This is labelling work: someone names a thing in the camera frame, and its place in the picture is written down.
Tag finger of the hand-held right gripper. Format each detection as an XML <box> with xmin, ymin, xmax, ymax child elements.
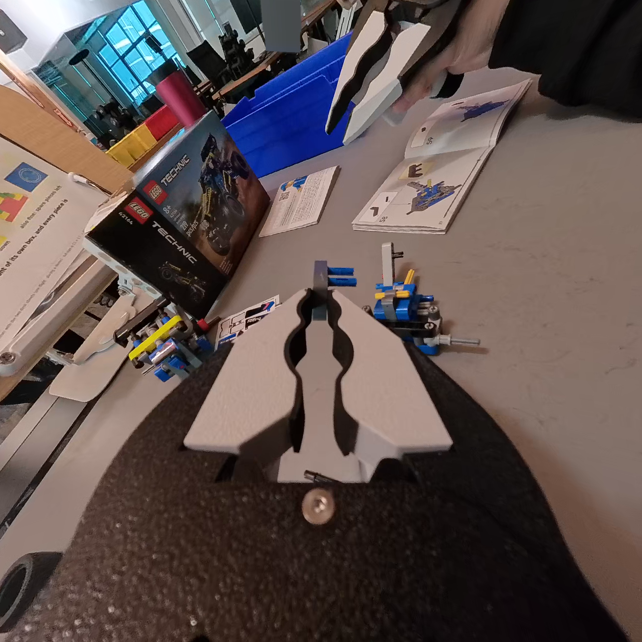
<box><xmin>342</xmin><ymin>22</ymin><xmax>433</xmax><ymax>147</ymax></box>
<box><xmin>325</xmin><ymin>10</ymin><xmax>398</xmax><ymax>136</ymax></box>

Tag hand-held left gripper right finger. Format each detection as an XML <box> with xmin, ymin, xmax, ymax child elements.
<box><xmin>328</xmin><ymin>290</ymin><xmax>453</xmax><ymax>482</ymax></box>

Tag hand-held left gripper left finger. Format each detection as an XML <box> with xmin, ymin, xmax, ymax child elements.
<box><xmin>184</xmin><ymin>288</ymin><xmax>309</xmax><ymax>459</ymax></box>

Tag blue lego chassis assembly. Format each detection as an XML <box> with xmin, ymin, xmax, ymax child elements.
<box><xmin>368</xmin><ymin>242</ymin><xmax>480</xmax><ymax>356</ymax></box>

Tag grey lego beam blue pins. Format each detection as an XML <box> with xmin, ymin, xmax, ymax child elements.
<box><xmin>313</xmin><ymin>261</ymin><xmax>358</xmax><ymax>322</ymax></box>

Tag lego sticker sheet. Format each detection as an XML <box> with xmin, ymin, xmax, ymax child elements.
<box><xmin>215</xmin><ymin>295</ymin><xmax>281</xmax><ymax>352</ymax></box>

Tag lego assembly with yellow beam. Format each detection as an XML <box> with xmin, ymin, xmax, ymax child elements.
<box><xmin>114</xmin><ymin>296</ymin><xmax>214</xmax><ymax>383</ymax></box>

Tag black lego set box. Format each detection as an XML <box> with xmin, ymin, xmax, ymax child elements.
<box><xmin>84</xmin><ymin>109</ymin><xmax>272</xmax><ymax>320</ymax></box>

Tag black rubber lego tire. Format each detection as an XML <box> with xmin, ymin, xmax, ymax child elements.
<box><xmin>0</xmin><ymin>552</ymin><xmax>63</xmax><ymax>623</ymax></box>

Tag person's right hand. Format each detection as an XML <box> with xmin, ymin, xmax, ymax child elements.
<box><xmin>393</xmin><ymin>0</ymin><xmax>508</xmax><ymax>115</ymax></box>

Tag plain blue plastic bin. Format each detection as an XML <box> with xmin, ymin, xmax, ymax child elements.
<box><xmin>221</xmin><ymin>31</ymin><xmax>374</xmax><ymax>179</ymax></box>

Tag open instruction booklet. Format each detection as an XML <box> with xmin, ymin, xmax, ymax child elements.
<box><xmin>352</xmin><ymin>79</ymin><xmax>532</xmax><ymax>235</ymax></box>

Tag small white leaflet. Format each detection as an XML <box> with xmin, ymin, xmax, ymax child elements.
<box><xmin>259</xmin><ymin>167</ymin><xmax>341</xmax><ymax>238</ymax></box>

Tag black office chair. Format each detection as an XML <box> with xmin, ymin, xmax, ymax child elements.
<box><xmin>187</xmin><ymin>41</ymin><xmax>236</xmax><ymax>88</ymax></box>

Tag pink tumbler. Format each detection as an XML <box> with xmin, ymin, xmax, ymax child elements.
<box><xmin>155</xmin><ymin>70</ymin><xmax>207</xmax><ymax>126</ymax></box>

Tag red plastic bin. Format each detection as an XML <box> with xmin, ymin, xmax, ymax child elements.
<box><xmin>143</xmin><ymin>104</ymin><xmax>184</xmax><ymax>141</ymax></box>

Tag yellow plastic bin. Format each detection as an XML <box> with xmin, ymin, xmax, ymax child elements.
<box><xmin>105</xmin><ymin>123</ymin><xmax>156</xmax><ymax>169</ymax></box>

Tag printed instruction sign sheet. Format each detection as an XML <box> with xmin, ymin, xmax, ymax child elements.
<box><xmin>0</xmin><ymin>135</ymin><xmax>108</xmax><ymax>342</ymax></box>

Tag light wooden board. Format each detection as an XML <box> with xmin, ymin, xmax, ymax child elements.
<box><xmin>0</xmin><ymin>83</ymin><xmax>133</xmax><ymax>194</ymax></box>

